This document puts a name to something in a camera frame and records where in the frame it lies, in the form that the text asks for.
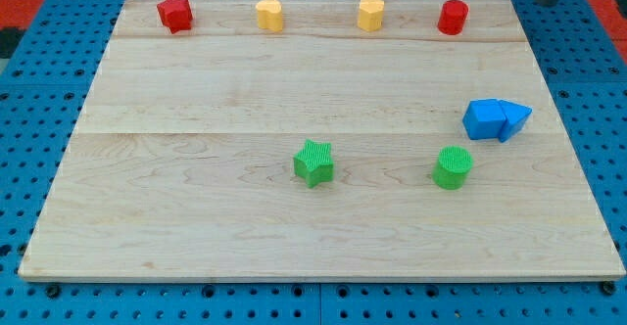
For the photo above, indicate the yellow heart block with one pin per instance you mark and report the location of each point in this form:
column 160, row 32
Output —
column 269, row 15

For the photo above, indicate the green star block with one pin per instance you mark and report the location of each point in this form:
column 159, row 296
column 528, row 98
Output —
column 314, row 163

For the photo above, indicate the wooden board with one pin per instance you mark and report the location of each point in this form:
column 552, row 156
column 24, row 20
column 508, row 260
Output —
column 180, row 166

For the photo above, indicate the green cylinder block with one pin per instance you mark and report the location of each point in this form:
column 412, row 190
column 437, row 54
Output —
column 452, row 167

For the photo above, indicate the yellow hexagon block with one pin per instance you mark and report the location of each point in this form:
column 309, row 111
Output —
column 370, row 15

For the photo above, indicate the blue cube block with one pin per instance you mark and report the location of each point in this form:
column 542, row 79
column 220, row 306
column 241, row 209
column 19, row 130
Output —
column 483, row 119

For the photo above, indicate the red cylinder block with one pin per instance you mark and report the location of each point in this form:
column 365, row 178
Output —
column 452, row 17

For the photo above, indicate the red star block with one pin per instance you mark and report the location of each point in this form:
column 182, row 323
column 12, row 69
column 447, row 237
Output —
column 176, row 15

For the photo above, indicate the blue triangle block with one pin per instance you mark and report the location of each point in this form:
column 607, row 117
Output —
column 516, row 116

